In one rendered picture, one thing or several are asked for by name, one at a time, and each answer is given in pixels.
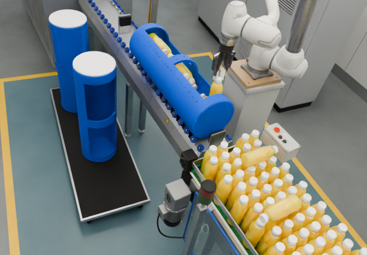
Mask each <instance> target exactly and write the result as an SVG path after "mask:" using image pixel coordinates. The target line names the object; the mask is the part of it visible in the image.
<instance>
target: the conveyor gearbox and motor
mask: <svg viewBox="0 0 367 255"><path fill-rule="evenodd" d="M191 194H192V193H191V190H190V188H189V187H188V185H187V184H185V182H184V180H183V179H178V180H176V181H173V182H171V183H168V184H166V185H165V190H164V197H163V198H164V199H163V203H164V204H162V205H160V206H159V207H158V217H157V228H158V231H159V232H160V233H161V234H162V235H163V236H165V237H168V238H178V239H184V238H183V237H175V236H167V235H164V234H163V233H162V232H161V231H160V229H159V226H158V219H159V217H160V218H161V220H162V221H163V222H164V223H165V224H166V225H167V226H169V227H176V226H178V225H179V224H180V222H181V218H182V215H183V213H184V210H185V209H186V208H187V205H188V204H189V202H190V198H191Z"/></svg>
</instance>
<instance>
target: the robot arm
mask: <svg viewBox="0 0 367 255"><path fill-rule="evenodd" d="M318 1H319V0H299V4H298V7H297V11H296V13H295V17H294V20H293V23H292V27H291V30H290V33H289V36H288V39H287V43H286V45H284V46H283V47H282V48H279V47H278V44H279V42H280V41H281V32H280V30H279V29H278V28H277V22H278V20H279V17H280V11H279V5H278V1H277V0H265V2H266V5H267V10H268V16H266V15H264V16H261V17H257V18H256V19H255V18H253V17H250V16H249V14H247V8H246V5H245V3H244V2H241V1H232V2H230V3H229V4H228V5H227V7H226V9H225V12H224V15H223V19H222V24H221V26H222V30H221V35H220V45H219V51H218V53H217V54H213V62H212V67H211V69H212V70H213V71H214V73H213V80H214V81H215V82H216V81H217V78H218V74H219V71H218V70H219V68H220V66H221V63H222V61H223V60H224V63H223V67H222V69H221V73H220V77H221V78H222V80H223V79H224V75H225V73H226V70H228V68H230V67H231V64H232V61H233V58H234V56H235V54H236V52H235V51H234V50H233V49H234V46H235V45H236V43H237V41H238V37H242V38H244V39H246V40H247V41H249V42H250V43H252V44H253V46H252V49H251V52H250V55H249V58H247V59H246V61H247V64H242V65H241V66H240V67H241V68H242V69H243V70H244V71H245V72H246V73H247V74H248V75H249V76H250V77H251V78H252V80H257V79H260V78H264V77H267V76H273V75H274V73H273V72H271V71H270V69H271V70H272V71H274V72H276V73H278V74H280V75H282V76H285V77H287V78H291V79H298V78H301V77H302V76H303V75H304V74H305V72H306V70H307V68H308V63H307V60H306V59H304V51H303V49H302V47H303V43H304V40H305V38H306V35H307V32H308V30H309V27H310V23H311V21H312V18H313V15H314V13H315V10H316V7H317V4H318Z"/></svg>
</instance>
